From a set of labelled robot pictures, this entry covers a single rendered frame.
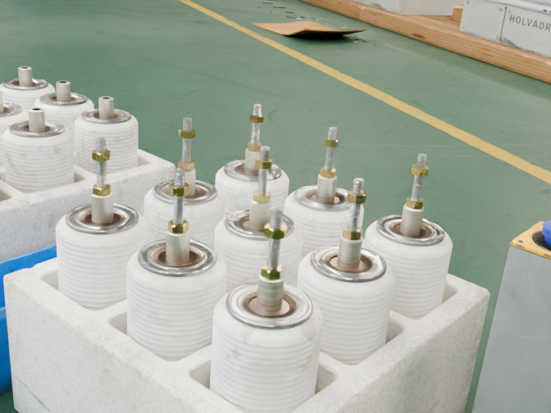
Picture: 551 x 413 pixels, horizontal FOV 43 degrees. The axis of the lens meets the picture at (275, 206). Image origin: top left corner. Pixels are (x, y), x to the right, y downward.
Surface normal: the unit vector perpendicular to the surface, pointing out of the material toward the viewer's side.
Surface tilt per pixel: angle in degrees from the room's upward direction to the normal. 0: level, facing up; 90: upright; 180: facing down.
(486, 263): 0
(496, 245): 0
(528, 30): 90
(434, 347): 90
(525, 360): 90
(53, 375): 90
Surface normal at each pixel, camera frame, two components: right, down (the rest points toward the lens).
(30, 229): 0.74, 0.31
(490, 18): -0.91, 0.09
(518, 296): -0.65, 0.25
